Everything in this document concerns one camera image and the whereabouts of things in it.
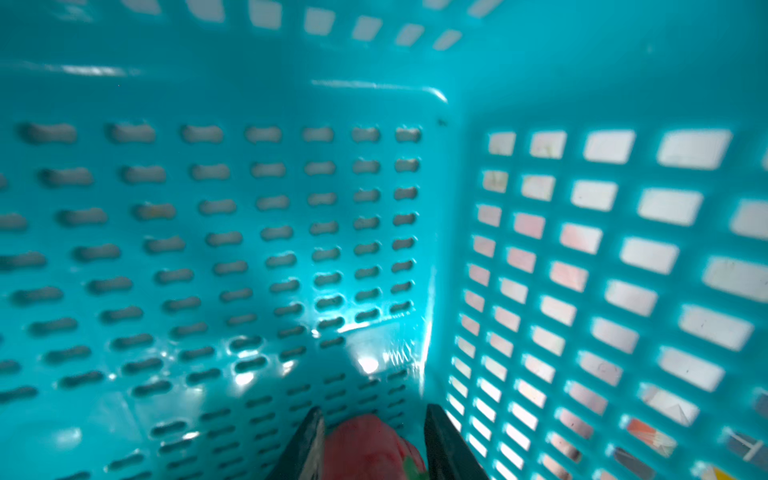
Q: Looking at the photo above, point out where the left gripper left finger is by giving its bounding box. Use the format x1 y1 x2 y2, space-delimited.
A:
266 407 326 480

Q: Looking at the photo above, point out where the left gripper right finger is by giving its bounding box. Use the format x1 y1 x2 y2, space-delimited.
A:
424 404 489 480

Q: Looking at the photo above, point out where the red toy strawberry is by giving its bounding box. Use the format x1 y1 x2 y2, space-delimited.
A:
322 414 429 480

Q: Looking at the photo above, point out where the teal plastic basket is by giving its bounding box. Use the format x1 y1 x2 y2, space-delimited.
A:
1 1 767 479

